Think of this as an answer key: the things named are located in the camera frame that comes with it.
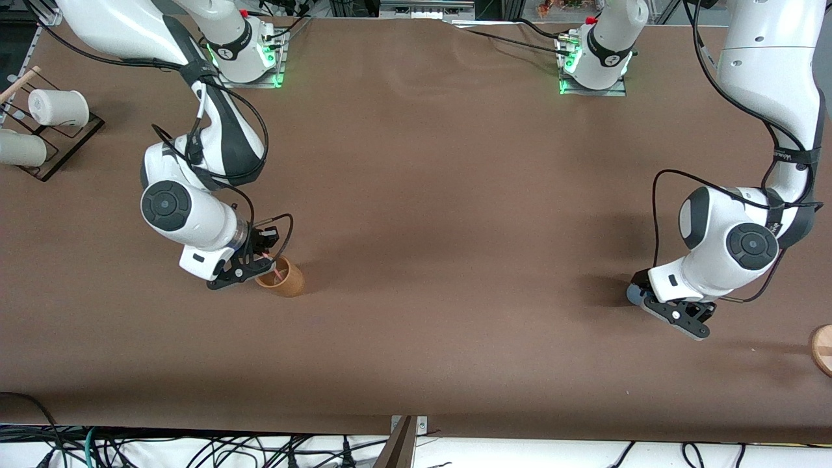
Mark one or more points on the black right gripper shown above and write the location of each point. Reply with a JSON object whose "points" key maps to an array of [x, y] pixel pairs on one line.
{"points": [[260, 242]]}

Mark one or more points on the blue cup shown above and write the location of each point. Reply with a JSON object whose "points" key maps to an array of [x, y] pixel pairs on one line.
{"points": [[634, 296]]}

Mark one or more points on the pink chopstick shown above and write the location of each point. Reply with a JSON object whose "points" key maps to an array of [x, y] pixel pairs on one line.
{"points": [[279, 274]]}

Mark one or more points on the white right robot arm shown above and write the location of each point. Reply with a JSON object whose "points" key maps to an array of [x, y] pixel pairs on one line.
{"points": [[195, 221]]}

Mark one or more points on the brown wooden cup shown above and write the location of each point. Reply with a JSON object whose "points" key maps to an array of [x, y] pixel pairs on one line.
{"points": [[292, 283]]}

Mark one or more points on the black cup rack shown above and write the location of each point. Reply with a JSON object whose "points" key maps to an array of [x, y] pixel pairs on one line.
{"points": [[47, 175]]}

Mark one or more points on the white cup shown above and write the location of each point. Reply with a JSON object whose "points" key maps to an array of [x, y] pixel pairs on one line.
{"points": [[62, 107], [23, 148]]}

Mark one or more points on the round wooden coaster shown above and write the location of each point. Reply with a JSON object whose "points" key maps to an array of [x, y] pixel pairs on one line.
{"points": [[824, 351]]}

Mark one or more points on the wooden rack stick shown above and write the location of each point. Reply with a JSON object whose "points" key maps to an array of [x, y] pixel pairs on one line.
{"points": [[26, 77]]}

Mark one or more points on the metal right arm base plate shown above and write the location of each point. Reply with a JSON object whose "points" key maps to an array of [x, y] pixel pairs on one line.
{"points": [[227, 83]]}

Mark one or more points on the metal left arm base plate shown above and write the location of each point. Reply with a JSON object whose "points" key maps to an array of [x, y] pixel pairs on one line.
{"points": [[611, 92]]}

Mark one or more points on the silver metal bracket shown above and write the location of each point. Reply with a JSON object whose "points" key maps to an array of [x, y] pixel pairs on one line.
{"points": [[422, 426]]}

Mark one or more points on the dark camera pole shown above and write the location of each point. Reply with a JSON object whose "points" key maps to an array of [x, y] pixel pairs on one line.
{"points": [[398, 452]]}

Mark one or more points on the aluminium rail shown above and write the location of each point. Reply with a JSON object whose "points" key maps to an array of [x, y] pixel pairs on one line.
{"points": [[422, 10]]}

